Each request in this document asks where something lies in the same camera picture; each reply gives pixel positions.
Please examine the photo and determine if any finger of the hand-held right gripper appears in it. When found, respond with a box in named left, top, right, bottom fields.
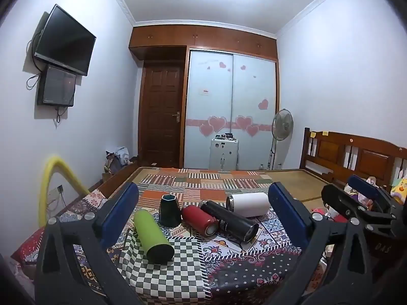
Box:
left=321, top=184, right=396, bottom=230
left=347, top=174, right=402, bottom=211

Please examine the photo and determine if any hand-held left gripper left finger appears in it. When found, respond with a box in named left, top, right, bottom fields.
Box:
left=33, top=182, right=143, bottom=305

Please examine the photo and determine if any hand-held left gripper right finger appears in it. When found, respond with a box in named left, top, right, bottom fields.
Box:
left=268, top=182, right=373, bottom=305

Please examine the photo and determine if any white cup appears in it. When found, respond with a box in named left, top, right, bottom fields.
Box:
left=226, top=192, right=271, bottom=218

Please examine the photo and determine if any dark green hexagonal cup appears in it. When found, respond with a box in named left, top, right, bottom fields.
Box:
left=158, top=194, right=182, bottom=226

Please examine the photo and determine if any black cup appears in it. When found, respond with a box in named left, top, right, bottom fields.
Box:
left=200, top=200, right=259, bottom=242

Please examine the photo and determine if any red cup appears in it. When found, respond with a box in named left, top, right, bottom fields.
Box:
left=181, top=205, right=220, bottom=236

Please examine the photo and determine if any bamboo bed mat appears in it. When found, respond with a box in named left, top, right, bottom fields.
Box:
left=263, top=170, right=334, bottom=204

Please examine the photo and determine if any yellow plush toy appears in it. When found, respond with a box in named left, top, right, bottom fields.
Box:
left=390, top=178, right=407, bottom=206

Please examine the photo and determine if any wooden bed headboard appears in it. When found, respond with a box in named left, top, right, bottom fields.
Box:
left=300, top=128, right=407, bottom=195

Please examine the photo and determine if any pile of clothes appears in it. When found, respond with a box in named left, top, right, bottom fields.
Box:
left=103, top=146, right=132, bottom=174

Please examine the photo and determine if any floral patterned cloth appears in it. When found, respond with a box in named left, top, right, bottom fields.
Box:
left=11, top=187, right=322, bottom=305

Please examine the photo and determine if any yellow foam tube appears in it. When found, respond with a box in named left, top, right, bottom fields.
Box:
left=38, top=155, right=90, bottom=227

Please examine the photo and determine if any checkered cloth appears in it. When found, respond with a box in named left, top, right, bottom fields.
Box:
left=117, top=229, right=210, bottom=301

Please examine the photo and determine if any white box appliance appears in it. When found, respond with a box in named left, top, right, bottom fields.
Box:
left=209, top=138, right=240, bottom=170

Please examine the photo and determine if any striped patchwork blanket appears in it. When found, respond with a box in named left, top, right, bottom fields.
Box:
left=135, top=168, right=274, bottom=211

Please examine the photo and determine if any standing electric fan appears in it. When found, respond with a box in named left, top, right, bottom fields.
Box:
left=268, top=109, right=294, bottom=170

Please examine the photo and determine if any brown wooden door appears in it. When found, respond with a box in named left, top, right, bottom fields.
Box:
left=139, top=62, right=185, bottom=167

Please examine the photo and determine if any frosted heart sliding door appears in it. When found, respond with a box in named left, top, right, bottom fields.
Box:
left=185, top=50, right=234, bottom=169
left=231, top=53, right=277, bottom=170

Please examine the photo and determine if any brown wooden wardrobe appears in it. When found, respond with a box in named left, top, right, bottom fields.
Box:
left=129, top=25, right=280, bottom=170

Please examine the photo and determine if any wooden bed rail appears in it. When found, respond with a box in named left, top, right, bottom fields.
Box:
left=87, top=165, right=142, bottom=198

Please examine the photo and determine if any white wall socket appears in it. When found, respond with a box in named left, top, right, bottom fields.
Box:
left=48, top=184, right=66, bottom=203

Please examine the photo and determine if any black monitor cable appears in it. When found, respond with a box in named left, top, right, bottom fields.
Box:
left=55, top=105, right=69, bottom=125

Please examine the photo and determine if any small black wall monitor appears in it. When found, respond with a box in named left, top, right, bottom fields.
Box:
left=36, top=64, right=77, bottom=107

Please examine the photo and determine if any black television cable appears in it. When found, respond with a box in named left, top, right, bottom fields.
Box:
left=25, top=38, right=43, bottom=90

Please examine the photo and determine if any wall-mounted black television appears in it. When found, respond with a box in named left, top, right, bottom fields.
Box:
left=33, top=4, right=97, bottom=77

